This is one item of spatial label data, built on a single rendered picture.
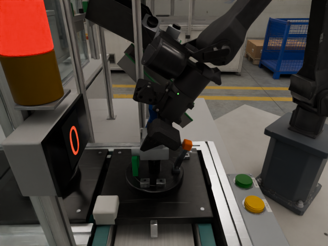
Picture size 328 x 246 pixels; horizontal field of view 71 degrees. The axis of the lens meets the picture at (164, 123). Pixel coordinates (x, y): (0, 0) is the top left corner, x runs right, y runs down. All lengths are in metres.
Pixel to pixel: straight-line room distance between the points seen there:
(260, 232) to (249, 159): 0.38
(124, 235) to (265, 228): 0.29
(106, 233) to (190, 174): 0.23
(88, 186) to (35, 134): 0.34
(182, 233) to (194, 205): 0.07
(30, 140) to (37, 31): 0.10
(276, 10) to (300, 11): 0.82
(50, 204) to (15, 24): 0.23
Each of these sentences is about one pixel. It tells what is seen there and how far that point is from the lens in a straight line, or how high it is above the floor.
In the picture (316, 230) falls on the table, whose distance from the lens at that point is 0.72.
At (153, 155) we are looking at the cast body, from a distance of 0.51.
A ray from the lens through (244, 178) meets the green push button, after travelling 0.60.
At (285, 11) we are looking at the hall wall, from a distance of 9.65.
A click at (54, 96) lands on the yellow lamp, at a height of 1.27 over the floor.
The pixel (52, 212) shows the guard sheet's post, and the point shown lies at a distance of 0.38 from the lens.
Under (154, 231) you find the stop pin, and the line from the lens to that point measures 0.51.
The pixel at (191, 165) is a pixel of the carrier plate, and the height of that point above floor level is 0.97.
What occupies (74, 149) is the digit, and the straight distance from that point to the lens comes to 0.31.
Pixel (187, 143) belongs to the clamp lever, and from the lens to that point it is 0.51.
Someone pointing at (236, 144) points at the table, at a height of 0.86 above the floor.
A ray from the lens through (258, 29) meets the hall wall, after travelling 9.42.
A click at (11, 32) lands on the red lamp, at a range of 0.25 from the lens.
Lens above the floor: 1.36
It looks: 29 degrees down
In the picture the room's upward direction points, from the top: straight up
